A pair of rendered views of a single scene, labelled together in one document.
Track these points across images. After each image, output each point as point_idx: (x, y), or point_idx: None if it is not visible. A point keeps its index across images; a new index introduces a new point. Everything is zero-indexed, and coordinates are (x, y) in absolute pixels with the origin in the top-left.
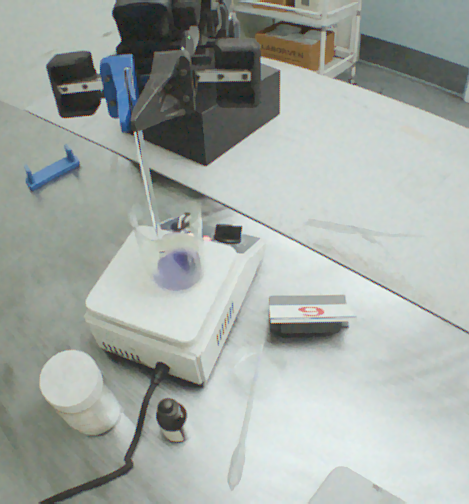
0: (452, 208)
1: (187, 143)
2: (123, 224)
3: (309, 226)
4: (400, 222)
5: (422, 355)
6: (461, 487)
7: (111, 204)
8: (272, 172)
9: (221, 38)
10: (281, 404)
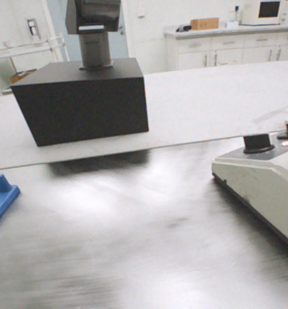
0: (278, 86)
1: (126, 118)
2: (157, 203)
3: (259, 123)
4: (279, 100)
5: None
6: None
7: (115, 197)
8: (190, 114)
9: (113, 18)
10: None
